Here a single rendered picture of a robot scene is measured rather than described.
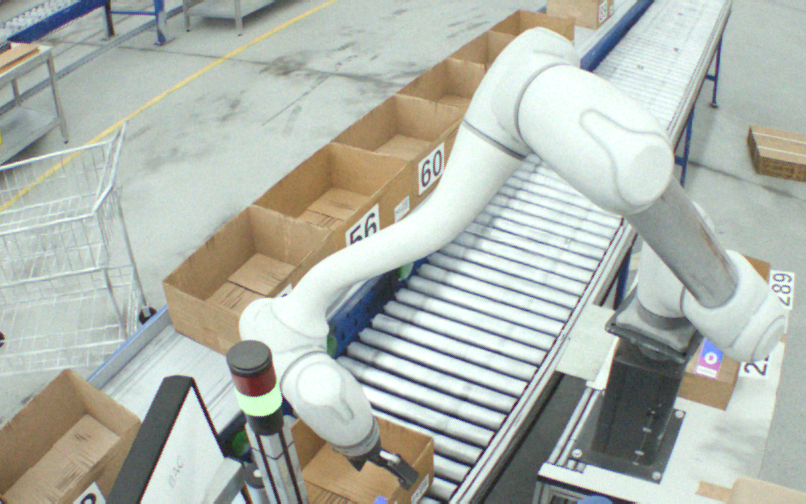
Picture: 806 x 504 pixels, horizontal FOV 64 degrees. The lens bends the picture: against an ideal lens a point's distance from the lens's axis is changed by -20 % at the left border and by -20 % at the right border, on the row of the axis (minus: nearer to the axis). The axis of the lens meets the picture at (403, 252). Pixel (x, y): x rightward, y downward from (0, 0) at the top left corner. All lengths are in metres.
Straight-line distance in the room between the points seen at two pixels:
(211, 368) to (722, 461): 1.33
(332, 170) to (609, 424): 1.24
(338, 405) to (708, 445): 1.12
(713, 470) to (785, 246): 2.45
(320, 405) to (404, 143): 1.73
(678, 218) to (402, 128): 1.84
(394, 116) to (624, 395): 1.47
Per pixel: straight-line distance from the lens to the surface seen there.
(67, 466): 1.86
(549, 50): 1.04
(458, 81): 3.09
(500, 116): 1.03
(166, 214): 4.30
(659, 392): 1.70
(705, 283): 1.25
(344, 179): 2.50
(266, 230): 2.22
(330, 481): 1.83
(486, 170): 1.06
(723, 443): 2.00
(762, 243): 4.17
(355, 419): 1.19
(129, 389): 1.98
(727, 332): 1.37
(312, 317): 1.25
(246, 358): 0.82
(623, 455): 1.88
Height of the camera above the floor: 2.22
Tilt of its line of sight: 36 degrees down
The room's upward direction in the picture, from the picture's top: 3 degrees counter-clockwise
